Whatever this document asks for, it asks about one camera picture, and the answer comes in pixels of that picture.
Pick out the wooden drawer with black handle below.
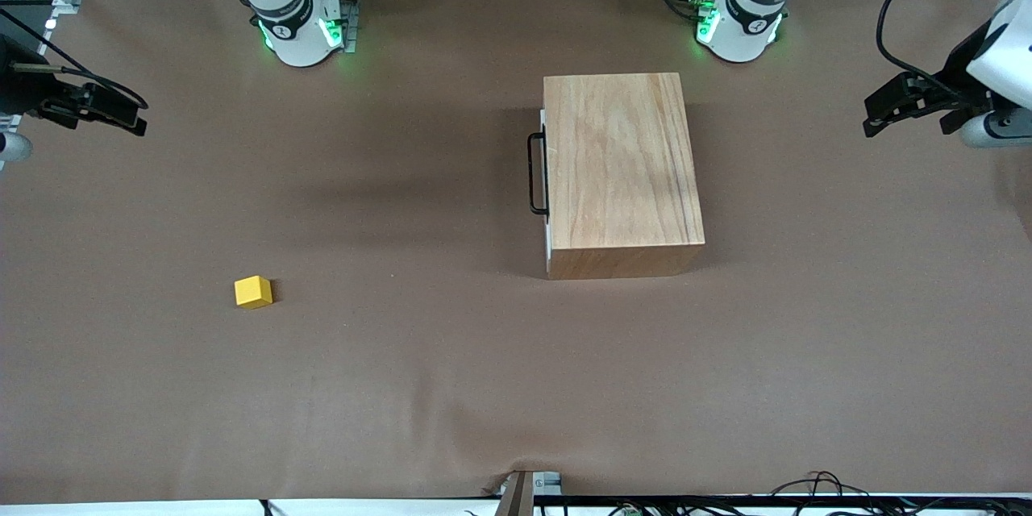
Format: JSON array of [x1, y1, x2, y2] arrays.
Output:
[[528, 107, 551, 273]]

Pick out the yellow cube block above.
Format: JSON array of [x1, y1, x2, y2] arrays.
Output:
[[235, 275, 274, 310]]

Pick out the light wooden drawer cabinet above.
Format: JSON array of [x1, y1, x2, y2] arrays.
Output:
[[543, 73, 705, 281]]

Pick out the brown table cloth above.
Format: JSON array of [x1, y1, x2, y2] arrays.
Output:
[[0, 0, 1032, 505]]

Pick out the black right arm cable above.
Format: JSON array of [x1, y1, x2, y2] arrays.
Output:
[[0, 8, 150, 110]]

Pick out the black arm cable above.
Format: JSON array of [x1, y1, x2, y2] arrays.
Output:
[[876, 0, 1005, 98], [0, 8, 150, 110]]

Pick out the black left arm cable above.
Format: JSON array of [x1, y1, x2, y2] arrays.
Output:
[[876, 0, 1005, 98]]

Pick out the black cable bundle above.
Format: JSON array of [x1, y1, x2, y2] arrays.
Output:
[[766, 470, 884, 501]]

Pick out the table edge clamp bracket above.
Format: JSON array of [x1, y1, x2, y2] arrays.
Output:
[[496, 470, 561, 516]]

